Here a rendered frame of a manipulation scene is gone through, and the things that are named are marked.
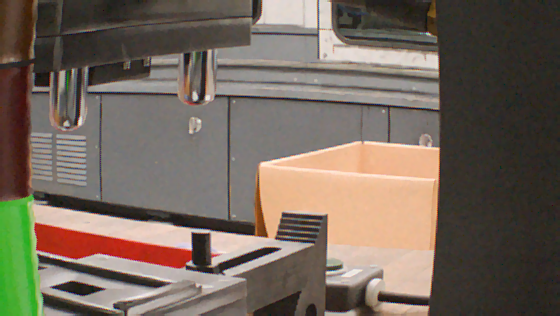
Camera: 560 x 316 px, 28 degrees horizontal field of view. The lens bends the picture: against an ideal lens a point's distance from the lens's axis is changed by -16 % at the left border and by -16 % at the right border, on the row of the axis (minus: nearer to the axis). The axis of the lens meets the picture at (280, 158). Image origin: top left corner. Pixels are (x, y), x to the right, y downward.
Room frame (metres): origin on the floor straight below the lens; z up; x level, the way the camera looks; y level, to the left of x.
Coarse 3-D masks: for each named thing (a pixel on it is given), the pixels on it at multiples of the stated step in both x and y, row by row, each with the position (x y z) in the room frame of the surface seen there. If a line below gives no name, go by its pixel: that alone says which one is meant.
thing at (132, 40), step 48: (48, 0) 0.49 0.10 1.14; (96, 0) 0.51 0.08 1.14; (144, 0) 0.55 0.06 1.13; (192, 0) 0.59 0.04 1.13; (240, 0) 0.64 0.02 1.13; (48, 48) 0.49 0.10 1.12; (96, 48) 0.52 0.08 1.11; (144, 48) 0.56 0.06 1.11; (192, 48) 0.60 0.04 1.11; (192, 96) 0.62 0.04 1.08
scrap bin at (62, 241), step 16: (48, 224) 0.90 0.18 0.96; (48, 240) 0.90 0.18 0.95; (64, 240) 0.89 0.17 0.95; (80, 240) 0.89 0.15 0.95; (96, 240) 0.88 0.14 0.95; (112, 240) 0.87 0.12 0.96; (128, 240) 0.86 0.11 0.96; (64, 256) 0.89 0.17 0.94; (80, 256) 0.89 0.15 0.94; (128, 256) 0.86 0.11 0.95; (144, 256) 0.86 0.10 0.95; (160, 256) 0.85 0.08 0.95; (176, 256) 0.85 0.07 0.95
